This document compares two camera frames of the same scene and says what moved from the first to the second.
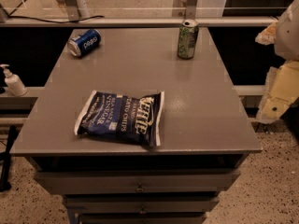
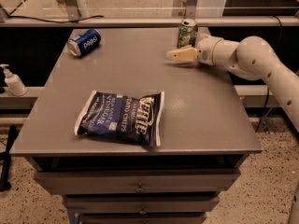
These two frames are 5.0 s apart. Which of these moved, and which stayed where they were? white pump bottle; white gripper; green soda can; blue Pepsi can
Moved: white gripper
Stayed: blue Pepsi can; white pump bottle; green soda can
